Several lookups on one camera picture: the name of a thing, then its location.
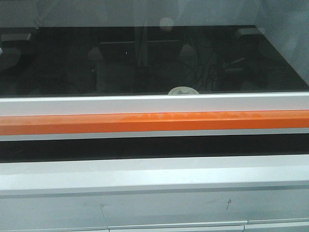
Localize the glass jar with white lid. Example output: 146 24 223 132
169 86 199 95

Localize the orange sash handle bar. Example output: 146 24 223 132
0 110 309 136

